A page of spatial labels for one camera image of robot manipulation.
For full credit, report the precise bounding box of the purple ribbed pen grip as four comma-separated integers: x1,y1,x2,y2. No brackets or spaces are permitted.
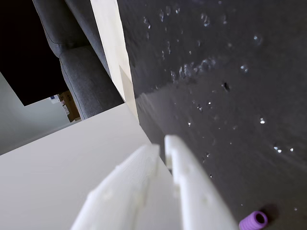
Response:
238,210,269,230

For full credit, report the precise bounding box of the grey fabric sofa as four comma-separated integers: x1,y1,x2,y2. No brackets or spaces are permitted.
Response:
32,0,125,121

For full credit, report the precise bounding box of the brown cardboard box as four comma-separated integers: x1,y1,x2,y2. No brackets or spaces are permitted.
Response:
58,90,81,123

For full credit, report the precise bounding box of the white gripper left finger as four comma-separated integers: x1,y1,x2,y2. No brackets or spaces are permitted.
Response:
71,144,160,230

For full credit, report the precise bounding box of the black glossy mat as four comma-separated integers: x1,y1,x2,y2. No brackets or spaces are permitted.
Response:
117,0,307,230

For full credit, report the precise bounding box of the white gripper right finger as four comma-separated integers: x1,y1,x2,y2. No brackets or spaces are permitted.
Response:
164,135,238,230

